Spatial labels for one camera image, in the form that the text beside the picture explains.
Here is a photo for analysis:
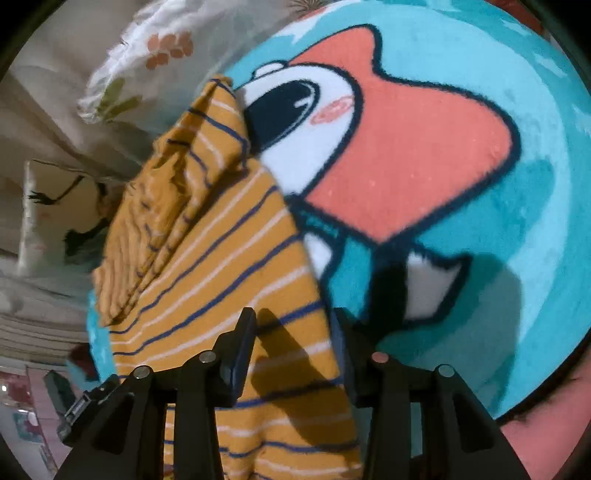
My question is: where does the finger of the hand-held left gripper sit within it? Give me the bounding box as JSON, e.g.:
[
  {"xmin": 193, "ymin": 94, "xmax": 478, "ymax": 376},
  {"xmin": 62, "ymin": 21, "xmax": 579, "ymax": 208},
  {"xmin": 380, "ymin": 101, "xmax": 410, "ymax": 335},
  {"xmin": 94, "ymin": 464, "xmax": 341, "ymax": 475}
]
[{"xmin": 57, "ymin": 376, "xmax": 122, "ymax": 446}]

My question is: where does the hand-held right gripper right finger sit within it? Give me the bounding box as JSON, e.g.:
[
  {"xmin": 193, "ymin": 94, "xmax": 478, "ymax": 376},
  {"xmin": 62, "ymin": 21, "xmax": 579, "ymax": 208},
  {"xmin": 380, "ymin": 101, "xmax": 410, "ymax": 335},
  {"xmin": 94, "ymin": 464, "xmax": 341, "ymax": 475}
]
[{"xmin": 332, "ymin": 307, "xmax": 532, "ymax": 480}]

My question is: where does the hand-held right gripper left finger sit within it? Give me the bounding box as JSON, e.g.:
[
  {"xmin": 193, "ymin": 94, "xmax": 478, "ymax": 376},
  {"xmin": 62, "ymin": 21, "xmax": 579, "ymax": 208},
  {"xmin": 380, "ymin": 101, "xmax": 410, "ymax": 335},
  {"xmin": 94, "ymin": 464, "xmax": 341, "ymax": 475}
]
[{"xmin": 55, "ymin": 307, "xmax": 257, "ymax": 480}]

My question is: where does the yellow striped small shirt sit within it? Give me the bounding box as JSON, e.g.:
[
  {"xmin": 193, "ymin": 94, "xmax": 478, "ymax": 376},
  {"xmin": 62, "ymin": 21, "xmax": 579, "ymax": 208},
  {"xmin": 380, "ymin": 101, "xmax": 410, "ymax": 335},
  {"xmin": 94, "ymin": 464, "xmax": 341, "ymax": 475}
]
[{"xmin": 91, "ymin": 76, "xmax": 365, "ymax": 480}]

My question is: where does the dark red cloth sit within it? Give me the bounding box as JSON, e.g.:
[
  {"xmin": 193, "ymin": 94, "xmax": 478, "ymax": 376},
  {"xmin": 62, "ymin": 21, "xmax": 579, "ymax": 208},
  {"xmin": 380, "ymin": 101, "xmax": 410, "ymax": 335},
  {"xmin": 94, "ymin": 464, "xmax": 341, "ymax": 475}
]
[{"xmin": 67, "ymin": 344, "xmax": 100, "ymax": 381}]

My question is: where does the beige pleated curtain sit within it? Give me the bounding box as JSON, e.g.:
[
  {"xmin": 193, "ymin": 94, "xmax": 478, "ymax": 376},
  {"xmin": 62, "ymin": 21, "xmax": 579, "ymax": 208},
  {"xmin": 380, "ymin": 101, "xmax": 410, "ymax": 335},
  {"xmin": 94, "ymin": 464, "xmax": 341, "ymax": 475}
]
[{"xmin": 0, "ymin": 249, "xmax": 100, "ymax": 365}]

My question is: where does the cream bird print cushion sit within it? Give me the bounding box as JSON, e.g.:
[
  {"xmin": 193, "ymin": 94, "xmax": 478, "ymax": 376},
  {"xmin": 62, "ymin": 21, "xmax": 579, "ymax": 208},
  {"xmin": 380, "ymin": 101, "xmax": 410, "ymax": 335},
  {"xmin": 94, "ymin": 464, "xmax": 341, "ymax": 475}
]
[{"xmin": 18, "ymin": 159, "xmax": 130, "ymax": 273}]

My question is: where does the pink cloth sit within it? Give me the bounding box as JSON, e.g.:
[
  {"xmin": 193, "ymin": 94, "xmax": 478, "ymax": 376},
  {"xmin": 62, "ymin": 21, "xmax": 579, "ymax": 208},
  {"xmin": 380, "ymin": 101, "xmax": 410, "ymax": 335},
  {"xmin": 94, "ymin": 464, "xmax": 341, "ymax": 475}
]
[{"xmin": 496, "ymin": 369, "xmax": 591, "ymax": 480}]

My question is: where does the teal star printed blanket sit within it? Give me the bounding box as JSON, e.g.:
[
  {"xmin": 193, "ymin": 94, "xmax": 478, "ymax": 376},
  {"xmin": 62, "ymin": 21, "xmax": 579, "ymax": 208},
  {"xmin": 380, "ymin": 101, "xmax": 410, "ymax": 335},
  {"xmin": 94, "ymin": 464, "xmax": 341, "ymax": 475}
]
[{"xmin": 85, "ymin": 0, "xmax": 587, "ymax": 421}]

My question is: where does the cream draped curtain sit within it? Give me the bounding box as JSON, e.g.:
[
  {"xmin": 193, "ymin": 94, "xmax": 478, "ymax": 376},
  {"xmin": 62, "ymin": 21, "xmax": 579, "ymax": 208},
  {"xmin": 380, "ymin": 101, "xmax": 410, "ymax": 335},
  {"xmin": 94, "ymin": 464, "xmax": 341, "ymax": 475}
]
[{"xmin": 0, "ymin": 18, "xmax": 158, "ymax": 185}]

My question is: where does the white floral pillow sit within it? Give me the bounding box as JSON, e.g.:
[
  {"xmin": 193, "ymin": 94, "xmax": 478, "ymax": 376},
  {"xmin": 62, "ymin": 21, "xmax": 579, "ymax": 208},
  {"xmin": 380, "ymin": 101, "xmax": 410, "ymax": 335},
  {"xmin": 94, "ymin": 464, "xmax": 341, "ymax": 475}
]
[{"xmin": 76, "ymin": 0, "xmax": 296, "ymax": 125}]

